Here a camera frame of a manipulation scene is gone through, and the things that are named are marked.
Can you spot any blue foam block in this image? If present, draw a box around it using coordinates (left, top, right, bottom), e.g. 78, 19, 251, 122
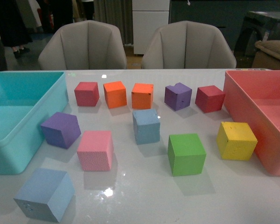
132, 109, 161, 145
14, 168, 75, 222

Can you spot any orange foam block right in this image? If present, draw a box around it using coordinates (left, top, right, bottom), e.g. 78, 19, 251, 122
132, 83, 154, 109

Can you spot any orange foam block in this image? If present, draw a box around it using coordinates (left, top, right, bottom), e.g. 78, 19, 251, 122
103, 81, 127, 109
132, 83, 154, 109

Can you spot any orange foam block left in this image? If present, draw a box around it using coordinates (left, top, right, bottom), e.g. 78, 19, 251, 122
103, 81, 127, 109

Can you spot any purple notched foam block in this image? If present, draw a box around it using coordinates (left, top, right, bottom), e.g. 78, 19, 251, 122
164, 83, 192, 111

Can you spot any red foam block left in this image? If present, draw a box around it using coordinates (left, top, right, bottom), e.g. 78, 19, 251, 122
74, 82, 99, 106

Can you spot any red foam block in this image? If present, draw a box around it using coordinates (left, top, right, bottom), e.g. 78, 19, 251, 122
195, 85, 225, 113
74, 82, 99, 106

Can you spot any pink foam block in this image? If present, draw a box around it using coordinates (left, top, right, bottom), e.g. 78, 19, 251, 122
77, 131, 114, 171

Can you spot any green foam block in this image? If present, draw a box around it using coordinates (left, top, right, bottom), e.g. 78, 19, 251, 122
168, 133, 206, 176

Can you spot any red foam block right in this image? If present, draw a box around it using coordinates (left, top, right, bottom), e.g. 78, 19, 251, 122
195, 85, 225, 113

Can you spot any beige chair right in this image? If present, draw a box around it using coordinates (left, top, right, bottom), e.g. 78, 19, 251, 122
141, 21, 237, 69

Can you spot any beige chair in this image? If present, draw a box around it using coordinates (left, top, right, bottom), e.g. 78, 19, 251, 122
141, 21, 237, 69
38, 21, 127, 70

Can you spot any purple foam block left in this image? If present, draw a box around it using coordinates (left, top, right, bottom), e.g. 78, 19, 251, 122
41, 112, 81, 149

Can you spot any beige chair left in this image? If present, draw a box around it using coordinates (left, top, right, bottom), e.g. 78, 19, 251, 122
38, 21, 127, 70

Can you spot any white cabinet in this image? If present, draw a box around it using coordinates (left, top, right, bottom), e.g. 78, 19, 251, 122
132, 0, 170, 55

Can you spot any yellow foam block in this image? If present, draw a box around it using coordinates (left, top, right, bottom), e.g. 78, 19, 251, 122
217, 122, 258, 161

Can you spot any teal plastic bin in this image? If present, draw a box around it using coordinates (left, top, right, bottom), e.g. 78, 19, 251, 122
0, 71, 68, 175

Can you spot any pink plastic bin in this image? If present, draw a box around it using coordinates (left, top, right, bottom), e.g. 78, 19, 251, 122
224, 70, 280, 176

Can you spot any beige cushion seat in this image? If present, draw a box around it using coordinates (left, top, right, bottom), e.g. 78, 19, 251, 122
252, 40, 280, 70

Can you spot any dark appliance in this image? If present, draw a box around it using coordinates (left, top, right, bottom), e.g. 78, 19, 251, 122
234, 11, 280, 57

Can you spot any person in dark clothes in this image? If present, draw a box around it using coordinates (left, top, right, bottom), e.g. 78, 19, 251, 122
0, 0, 32, 59

